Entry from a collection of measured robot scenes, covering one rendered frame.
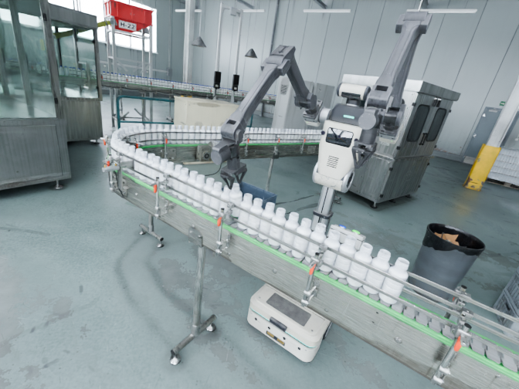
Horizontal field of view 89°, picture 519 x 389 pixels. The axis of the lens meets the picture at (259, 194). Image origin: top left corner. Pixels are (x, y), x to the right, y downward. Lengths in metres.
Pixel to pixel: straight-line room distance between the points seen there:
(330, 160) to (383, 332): 0.90
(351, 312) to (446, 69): 12.28
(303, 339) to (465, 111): 11.81
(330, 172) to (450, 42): 11.79
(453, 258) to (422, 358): 1.80
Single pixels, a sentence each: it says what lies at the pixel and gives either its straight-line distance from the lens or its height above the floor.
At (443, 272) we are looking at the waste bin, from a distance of 2.94.
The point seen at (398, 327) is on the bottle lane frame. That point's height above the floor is 0.95.
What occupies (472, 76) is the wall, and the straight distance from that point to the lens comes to 12.99.
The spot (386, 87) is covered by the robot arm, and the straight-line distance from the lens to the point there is 1.09.
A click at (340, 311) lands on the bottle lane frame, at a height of 0.89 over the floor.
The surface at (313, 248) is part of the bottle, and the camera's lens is 1.08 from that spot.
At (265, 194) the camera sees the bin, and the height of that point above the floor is 0.92.
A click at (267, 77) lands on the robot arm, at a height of 1.66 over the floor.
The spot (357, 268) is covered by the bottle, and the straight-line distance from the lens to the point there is 1.04.
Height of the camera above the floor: 1.63
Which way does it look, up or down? 22 degrees down
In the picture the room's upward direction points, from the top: 9 degrees clockwise
